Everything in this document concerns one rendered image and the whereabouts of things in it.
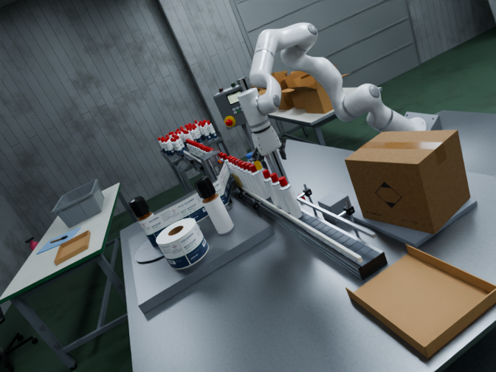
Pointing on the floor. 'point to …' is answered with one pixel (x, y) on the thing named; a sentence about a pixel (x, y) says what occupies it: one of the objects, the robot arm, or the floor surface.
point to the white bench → (33, 276)
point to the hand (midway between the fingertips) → (274, 162)
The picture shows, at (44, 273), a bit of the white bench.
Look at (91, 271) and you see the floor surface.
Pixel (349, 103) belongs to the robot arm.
